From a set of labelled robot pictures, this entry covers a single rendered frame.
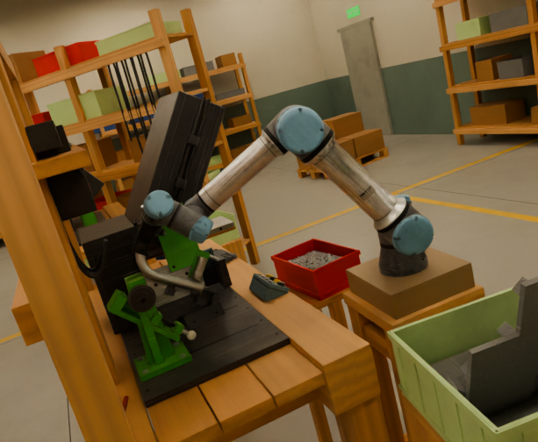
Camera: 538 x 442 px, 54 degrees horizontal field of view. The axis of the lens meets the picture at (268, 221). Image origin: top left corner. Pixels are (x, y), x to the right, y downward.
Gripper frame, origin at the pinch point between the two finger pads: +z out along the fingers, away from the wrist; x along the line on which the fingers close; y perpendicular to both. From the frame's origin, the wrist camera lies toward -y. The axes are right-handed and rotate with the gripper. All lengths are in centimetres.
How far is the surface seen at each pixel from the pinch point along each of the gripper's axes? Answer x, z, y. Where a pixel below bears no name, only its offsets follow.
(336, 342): -55, -42, -17
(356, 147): -242, 514, 322
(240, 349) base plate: -36, -25, -26
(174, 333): -17.4, -17.9, -27.9
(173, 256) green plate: -10.8, 3.3, -4.0
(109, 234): 11.1, 7.8, -3.9
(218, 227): -23.0, 14.3, 13.3
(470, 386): -65, -85, -21
